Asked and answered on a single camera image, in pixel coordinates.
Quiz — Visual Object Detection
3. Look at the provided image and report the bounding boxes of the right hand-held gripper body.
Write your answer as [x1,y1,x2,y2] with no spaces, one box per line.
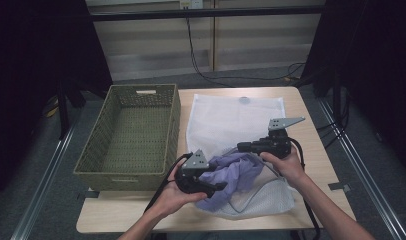
[254,116,306,160]

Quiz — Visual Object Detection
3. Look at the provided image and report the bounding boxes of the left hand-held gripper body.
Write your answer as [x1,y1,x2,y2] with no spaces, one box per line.
[174,149,219,198]

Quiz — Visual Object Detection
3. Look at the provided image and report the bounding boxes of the purple shirt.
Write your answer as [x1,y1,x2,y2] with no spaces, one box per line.
[194,152,266,213]

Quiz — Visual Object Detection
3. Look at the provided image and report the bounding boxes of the white mesh laundry bag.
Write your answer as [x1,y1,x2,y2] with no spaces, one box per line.
[185,93,296,221]

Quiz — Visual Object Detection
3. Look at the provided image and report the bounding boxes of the green woven basket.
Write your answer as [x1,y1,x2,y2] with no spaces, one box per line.
[73,83,182,193]

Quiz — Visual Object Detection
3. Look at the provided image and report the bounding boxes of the person's right hand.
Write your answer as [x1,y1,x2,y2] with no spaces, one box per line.
[260,146,307,189]

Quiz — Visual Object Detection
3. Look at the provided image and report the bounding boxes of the person's left hand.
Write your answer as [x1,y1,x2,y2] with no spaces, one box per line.
[157,166,208,218]

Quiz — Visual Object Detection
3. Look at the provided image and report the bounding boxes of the grey tape piece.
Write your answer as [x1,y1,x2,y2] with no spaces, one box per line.
[78,189,101,201]
[328,181,352,194]

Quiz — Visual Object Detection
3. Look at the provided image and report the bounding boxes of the dark curtain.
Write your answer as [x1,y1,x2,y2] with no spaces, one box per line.
[300,0,406,174]
[0,0,114,203]

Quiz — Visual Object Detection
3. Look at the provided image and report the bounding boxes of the black horizontal bar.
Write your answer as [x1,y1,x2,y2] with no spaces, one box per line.
[90,5,325,23]

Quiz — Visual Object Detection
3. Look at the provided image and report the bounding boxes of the black metal stand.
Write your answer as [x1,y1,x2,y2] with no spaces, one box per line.
[55,78,87,141]

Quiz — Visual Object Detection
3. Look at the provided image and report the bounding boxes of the yellow floor object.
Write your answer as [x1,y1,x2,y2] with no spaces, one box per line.
[43,95,61,118]

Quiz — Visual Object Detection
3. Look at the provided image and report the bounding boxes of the right hand-held gripper cable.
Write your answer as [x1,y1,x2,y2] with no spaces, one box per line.
[288,137,323,240]

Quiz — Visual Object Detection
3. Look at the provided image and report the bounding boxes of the hand-held gripper cable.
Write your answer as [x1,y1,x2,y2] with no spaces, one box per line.
[288,137,323,240]
[143,152,194,215]

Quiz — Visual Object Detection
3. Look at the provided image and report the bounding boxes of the left hand-held gripper cable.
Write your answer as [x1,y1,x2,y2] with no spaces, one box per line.
[143,152,194,215]

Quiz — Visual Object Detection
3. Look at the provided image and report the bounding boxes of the bundle of black floor cables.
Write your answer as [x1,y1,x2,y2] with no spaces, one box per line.
[315,89,353,150]

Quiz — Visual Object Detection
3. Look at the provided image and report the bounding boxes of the long black wall cable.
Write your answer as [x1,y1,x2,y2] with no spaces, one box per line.
[185,16,307,88]

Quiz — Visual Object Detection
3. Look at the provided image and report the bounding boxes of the metal floor rail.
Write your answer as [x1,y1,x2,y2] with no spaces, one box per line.
[10,111,80,240]
[317,99,406,240]

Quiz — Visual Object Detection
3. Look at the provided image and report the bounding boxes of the white wall socket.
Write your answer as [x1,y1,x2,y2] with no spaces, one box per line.
[179,0,204,10]

